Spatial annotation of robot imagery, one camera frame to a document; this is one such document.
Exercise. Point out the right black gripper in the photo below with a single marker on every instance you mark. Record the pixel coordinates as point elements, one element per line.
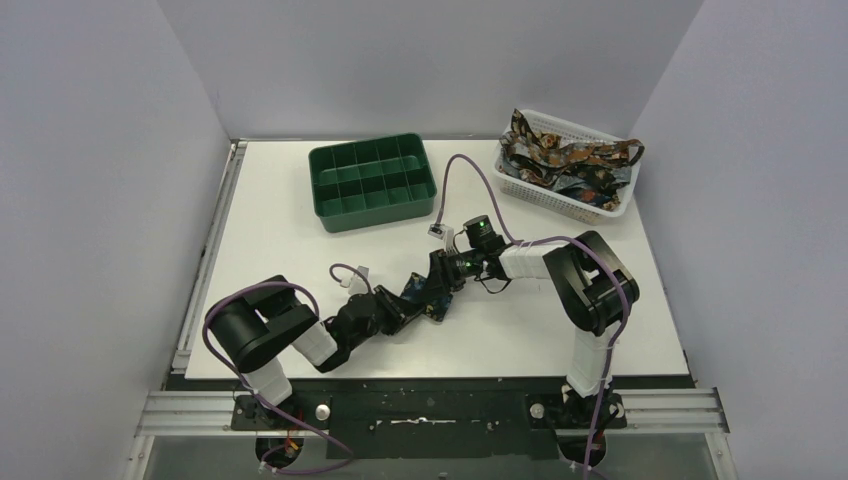
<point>439,280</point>

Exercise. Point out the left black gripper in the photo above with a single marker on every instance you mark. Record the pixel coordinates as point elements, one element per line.
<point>385,302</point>

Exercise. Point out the blue patterned tie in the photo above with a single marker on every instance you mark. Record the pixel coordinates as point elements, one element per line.
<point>435,306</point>

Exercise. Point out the green compartment tray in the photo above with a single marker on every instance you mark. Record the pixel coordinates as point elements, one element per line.
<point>365,183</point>

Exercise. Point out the white plastic basket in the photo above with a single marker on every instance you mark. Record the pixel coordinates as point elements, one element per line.
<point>560,204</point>

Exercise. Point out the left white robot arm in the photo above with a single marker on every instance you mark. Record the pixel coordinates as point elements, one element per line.
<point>249,329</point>

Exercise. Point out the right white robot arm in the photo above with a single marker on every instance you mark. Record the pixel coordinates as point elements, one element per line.
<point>594,287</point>

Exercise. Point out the pile of patterned ties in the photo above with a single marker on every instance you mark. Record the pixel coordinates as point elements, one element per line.
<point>590,172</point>

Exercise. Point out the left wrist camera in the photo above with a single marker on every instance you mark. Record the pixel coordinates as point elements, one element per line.
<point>358,282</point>

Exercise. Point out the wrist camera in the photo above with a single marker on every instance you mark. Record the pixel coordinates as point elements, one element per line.
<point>358,282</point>
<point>446,234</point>

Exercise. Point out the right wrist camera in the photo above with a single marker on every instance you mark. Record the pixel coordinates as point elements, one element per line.
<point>446,234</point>

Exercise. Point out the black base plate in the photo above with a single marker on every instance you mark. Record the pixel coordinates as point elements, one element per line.
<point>442,418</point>

